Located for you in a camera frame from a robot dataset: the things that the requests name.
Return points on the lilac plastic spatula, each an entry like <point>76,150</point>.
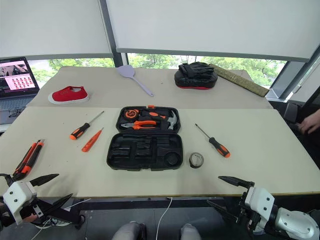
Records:
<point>126,71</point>

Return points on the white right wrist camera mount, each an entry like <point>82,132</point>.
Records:
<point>260,202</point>

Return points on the orange black tape measure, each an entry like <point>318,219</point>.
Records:
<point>130,113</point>

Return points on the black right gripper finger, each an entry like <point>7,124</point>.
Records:
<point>223,211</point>
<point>237,182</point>

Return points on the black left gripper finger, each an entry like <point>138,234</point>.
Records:
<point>43,179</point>
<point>56,203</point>

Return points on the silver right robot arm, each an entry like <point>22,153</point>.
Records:
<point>297,222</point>

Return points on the open laptop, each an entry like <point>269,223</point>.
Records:
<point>16,82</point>

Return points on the wide white roller blind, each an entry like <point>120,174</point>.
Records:
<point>212,25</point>

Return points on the black red boxing pad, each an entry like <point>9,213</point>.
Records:
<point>196,77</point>

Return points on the grey slanted window frame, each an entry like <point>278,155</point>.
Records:
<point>287,80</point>

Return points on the grey rounded shape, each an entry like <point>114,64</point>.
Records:
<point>190,232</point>
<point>128,231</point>

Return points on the orange voltage tester pen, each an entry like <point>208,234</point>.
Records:
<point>91,141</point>

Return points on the black plastic tool case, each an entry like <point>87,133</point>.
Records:
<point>146,152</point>

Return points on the black electrical tape roll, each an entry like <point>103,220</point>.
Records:
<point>196,160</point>

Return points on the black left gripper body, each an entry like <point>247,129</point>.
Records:
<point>32,212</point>

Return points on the grey window pillar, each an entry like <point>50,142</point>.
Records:
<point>117,58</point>

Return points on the bystander bare hand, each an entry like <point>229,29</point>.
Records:
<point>312,123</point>

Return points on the olive wooden plank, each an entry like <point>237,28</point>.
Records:
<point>240,80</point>

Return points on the red canvas shoe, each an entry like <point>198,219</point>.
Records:
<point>68,95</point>

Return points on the white sneaker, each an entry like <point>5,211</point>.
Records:
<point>57,223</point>

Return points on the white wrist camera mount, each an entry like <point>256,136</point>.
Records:
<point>260,202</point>
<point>18,196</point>

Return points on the black eyeglasses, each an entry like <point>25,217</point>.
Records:
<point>14,112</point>

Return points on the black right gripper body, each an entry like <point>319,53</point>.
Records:
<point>250,217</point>

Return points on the grey box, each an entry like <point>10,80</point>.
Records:
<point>292,112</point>

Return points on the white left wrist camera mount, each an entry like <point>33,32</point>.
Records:
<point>18,196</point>

